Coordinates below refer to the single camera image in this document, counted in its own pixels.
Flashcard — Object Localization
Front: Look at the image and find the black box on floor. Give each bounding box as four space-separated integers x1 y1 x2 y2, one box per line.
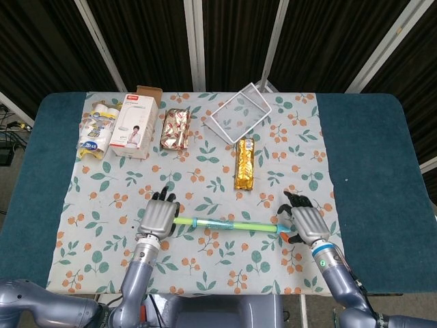
0 142 15 165

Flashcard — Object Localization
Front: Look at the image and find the bundle of floor cables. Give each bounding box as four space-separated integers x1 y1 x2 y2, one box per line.
0 105 33 143

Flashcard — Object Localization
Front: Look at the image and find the white desk lamp box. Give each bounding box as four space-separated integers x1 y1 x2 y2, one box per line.
109 85 163 160

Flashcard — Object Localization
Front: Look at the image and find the teal telescopic stick toy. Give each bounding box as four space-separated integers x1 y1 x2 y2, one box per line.
172 217 298 236

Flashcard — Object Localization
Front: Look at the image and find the plastic pack of white rolls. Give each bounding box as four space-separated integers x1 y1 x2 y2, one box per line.
75 101 120 160

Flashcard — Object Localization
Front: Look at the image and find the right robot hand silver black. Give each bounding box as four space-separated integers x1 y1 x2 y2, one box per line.
277 191 331 246

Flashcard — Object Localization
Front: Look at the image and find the white wire mesh basket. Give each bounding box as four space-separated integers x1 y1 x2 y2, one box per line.
203 81 273 144

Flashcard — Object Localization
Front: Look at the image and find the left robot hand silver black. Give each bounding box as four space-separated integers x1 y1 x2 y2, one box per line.
136 185 181 240

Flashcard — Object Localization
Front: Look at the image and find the teal felt table cover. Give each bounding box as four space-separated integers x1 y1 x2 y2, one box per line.
0 92 437 295

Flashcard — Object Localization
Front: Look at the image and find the white table leg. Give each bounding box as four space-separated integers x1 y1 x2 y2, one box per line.
299 294 309 328

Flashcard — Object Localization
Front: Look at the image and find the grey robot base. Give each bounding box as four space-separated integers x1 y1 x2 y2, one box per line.
150 294 285 328

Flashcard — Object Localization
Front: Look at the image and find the gold red foil snack pack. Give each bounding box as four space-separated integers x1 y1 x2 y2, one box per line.
160 108 191 151

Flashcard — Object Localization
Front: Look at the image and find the long gold foil snack pack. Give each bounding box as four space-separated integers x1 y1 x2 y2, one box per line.
234 137 256 191

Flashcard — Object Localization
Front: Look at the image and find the floral leaf print tablecloth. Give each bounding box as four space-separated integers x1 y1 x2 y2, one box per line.
46 91 352 297

